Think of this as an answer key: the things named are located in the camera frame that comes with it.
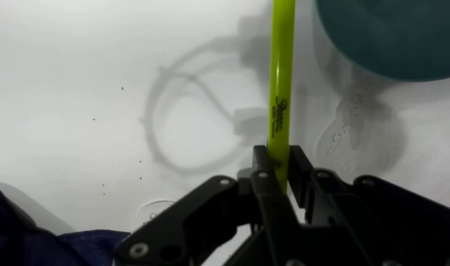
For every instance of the teal bowl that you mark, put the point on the teal bowl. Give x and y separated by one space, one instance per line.
391 33

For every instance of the yellow highlighter marker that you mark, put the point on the yellow highlighter marker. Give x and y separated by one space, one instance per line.
280 92

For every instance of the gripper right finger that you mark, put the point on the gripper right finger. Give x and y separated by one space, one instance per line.
358 218

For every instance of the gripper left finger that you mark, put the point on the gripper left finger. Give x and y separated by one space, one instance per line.
195 218

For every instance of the dark blue cloth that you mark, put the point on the dark blue cloth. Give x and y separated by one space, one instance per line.
44 240

